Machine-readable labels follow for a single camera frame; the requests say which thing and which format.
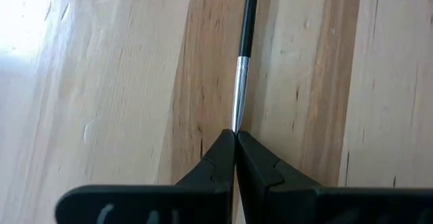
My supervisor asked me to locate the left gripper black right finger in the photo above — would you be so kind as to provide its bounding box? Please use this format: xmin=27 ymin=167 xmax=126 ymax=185
xmin=235 ymin=130 xmax=433 ymax=224

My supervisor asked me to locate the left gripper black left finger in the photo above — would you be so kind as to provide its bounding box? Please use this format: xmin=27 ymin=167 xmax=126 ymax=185
xmin=54 ymin=129 xmax=237 ymax=224

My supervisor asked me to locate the thin brush tapered silver ferrule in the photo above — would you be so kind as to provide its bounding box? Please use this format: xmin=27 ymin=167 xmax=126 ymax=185
xmin=230 ymin=0 xmax=261 ymax=135

